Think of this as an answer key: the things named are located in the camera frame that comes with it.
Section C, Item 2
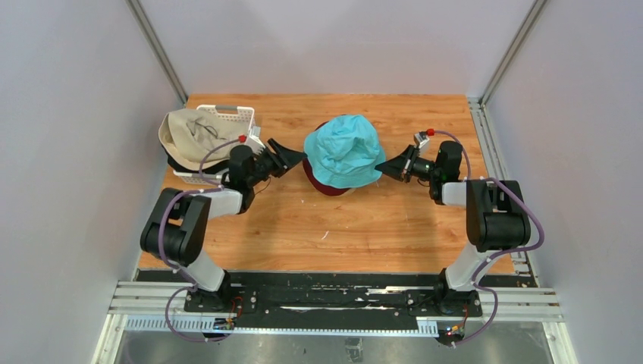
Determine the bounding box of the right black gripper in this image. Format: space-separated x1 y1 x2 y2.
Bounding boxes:
375 146 441 184

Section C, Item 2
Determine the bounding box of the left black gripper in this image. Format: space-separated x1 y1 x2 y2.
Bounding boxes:
246 140 306 189

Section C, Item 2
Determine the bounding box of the maroon bucket hat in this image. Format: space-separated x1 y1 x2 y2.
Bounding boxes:
303 158 356 197

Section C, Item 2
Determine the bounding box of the teal bucket hat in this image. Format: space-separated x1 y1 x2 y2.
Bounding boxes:
303 115 386 188

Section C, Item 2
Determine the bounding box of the beige bucket hat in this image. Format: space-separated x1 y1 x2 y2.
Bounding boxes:
158 108 249 171

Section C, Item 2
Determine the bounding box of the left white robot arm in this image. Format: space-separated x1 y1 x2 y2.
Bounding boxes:
140 139 307 313

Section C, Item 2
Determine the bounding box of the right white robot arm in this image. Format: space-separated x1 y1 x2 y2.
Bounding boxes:
376 141 531 316

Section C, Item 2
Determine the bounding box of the white perforated plastic basket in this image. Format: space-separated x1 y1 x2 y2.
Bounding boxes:
158 105 262 185

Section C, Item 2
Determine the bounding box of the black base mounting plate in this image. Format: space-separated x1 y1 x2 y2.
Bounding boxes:
135 270 538 333

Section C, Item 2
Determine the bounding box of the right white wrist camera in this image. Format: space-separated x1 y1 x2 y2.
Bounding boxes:
413 130 431 155

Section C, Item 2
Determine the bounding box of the white slotted cable duct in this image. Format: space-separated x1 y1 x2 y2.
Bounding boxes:
124 315 439 338

